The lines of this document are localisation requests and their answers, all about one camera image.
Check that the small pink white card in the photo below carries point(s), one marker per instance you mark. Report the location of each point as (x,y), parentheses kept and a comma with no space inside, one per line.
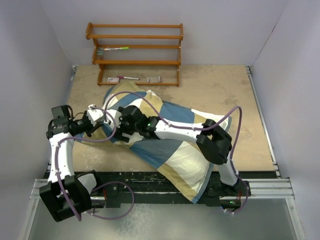
(113,80)

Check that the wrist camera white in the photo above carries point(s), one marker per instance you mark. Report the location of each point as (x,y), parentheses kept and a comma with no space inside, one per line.
(112,118)
(95,115)

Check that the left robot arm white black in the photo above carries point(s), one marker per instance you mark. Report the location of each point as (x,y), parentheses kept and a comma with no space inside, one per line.
(66,194)

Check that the small grey strip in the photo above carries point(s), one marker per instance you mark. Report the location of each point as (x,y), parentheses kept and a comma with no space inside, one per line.
(153,79)

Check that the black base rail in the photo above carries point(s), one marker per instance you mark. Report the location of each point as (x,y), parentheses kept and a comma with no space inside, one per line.
(122,185)

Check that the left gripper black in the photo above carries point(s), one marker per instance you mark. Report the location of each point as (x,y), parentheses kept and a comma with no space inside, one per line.
(91,128)

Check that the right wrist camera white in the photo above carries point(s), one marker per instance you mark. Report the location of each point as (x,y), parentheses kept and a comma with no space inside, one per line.
(112,118)

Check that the pink white marker pen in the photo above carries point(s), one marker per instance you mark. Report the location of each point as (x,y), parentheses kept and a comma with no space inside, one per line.
(128,78)

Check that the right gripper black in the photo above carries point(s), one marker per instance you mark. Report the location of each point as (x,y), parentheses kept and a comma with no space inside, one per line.
(120,131)

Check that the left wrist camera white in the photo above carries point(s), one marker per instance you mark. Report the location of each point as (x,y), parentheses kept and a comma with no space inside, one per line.
(95,115)

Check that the aluminium frame rail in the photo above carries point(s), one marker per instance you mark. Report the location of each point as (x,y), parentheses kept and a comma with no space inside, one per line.
(259,188)

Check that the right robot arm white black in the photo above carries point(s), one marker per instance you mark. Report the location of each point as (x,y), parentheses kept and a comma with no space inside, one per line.
(213,141)

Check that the patchwork pillowcase blue beige white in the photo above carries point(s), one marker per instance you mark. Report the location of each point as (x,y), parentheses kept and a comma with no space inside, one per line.
(181,162)

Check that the green white pen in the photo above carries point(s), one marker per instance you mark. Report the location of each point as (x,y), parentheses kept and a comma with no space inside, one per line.
(115,48)

